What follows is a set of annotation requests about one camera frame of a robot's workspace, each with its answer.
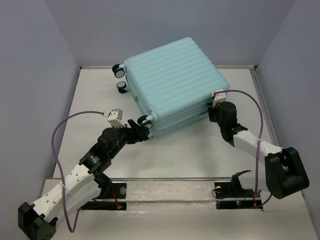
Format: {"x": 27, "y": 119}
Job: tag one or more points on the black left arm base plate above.
{"x": 113, "y": 199}

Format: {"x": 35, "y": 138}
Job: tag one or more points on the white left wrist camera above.
{"x": 114, "y": 118}

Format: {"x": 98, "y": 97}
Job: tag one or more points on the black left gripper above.
{"x": 136, "y": 133}

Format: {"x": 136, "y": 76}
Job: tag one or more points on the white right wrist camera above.
{"x": 218, "y": 97}

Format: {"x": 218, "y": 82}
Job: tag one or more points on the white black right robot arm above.
{"x": 284, "y": 172}

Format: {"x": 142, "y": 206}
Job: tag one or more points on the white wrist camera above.
{"x": 218, "y": 97}
{"x": 114, "y": 118}

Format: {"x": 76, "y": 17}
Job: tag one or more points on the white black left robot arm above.
{"x": 39, "y": 220}

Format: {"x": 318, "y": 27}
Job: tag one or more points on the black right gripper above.
{"x": 210, "y": 111}

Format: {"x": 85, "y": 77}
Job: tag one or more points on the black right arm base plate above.
{"x": 229, "y": 196}

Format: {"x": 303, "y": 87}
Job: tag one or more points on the light blue hard-shell suitcase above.
{"x": 172, "y": 84}

